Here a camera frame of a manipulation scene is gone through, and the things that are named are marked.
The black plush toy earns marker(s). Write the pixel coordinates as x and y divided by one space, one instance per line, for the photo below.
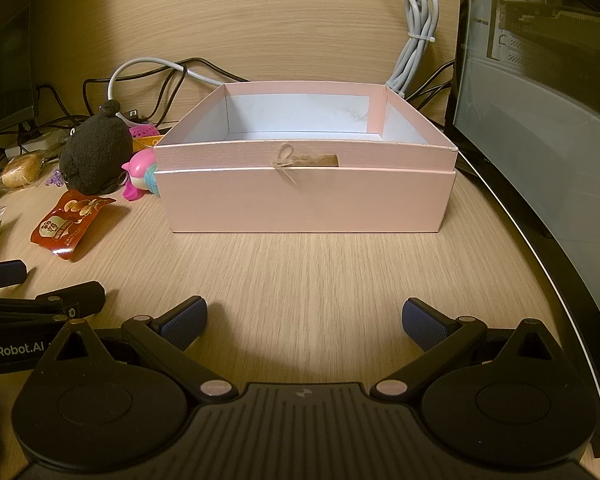
92 150

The glass-sided computer case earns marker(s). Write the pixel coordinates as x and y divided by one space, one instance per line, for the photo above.
530 110

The pink cardboard box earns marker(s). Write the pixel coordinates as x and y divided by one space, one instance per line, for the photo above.
305 200

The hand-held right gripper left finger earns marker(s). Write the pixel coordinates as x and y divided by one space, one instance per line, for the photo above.
185 322

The bread bun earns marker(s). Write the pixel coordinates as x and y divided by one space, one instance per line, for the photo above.
20 170

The black monitor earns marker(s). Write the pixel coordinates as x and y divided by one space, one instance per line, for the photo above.
5 35

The red snack packet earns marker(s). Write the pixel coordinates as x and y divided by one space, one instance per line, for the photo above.
70 222

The white power strip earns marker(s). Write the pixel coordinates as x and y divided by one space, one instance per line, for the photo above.
32 145

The pink and blue toy figure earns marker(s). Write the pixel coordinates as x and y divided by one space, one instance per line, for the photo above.
140 165

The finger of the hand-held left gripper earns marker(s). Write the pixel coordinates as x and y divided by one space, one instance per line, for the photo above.
2 275
75 297

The purple plastic toy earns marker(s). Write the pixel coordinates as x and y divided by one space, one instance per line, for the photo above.
55 178

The yellow plastic toy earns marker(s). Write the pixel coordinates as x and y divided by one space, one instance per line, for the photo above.
147 142

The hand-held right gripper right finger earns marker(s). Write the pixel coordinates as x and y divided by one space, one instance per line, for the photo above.
422 327

